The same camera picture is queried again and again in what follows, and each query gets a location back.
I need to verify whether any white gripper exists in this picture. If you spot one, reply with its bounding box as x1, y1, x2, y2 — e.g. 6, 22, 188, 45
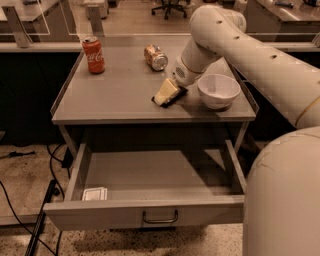
153, 56, 202, 106

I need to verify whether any black rxbar chocolate wrapper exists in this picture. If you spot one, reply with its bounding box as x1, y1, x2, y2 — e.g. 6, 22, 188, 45
151, 86, 188, 108

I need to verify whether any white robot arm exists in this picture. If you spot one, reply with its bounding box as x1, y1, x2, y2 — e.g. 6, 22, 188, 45
171, 5, 320, 256

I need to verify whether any open grey top drawer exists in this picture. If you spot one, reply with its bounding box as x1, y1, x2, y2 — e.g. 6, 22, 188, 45
44, 141, 246, 230

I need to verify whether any tipped orange soda can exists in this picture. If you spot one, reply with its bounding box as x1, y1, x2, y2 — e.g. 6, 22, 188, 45
144, 44, 168, 71

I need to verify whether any white ceramic bowl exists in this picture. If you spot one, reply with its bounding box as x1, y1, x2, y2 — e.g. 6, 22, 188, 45
197, 74, 241, 110

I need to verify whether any grey metal cabinet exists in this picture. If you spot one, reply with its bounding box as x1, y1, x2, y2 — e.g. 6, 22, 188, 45
51, 35, 256, 144

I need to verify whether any black office chair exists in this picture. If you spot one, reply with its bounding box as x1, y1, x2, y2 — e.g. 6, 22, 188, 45
151, 0, 192, 20

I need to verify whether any red coca-cola can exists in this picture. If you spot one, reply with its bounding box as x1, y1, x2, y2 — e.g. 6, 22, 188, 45
82, 36, 105, 74

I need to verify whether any grey desk at right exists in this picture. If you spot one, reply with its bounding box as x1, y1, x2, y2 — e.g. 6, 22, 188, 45
244, 0, 320, 42

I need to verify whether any grey desk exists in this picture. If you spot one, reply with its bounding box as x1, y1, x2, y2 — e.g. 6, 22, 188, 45
244, 0, 320, 42
0, 0, 79, 42

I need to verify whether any grey desk at left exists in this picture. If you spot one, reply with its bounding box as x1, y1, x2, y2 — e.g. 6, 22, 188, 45
0, 0, 79, 42

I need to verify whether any clear acrylic barrier panel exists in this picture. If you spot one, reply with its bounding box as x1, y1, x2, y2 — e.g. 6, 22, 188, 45
0, 0, 320, 49

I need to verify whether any black bar on floor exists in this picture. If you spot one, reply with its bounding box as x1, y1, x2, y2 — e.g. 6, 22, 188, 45
25, 180, 56, 256

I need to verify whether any black drawer handle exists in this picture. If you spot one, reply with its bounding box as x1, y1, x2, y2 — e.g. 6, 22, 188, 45
142, 210, 179, 224

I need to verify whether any black floor cable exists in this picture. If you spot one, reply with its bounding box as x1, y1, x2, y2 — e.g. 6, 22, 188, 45
0, 143, 68, 256

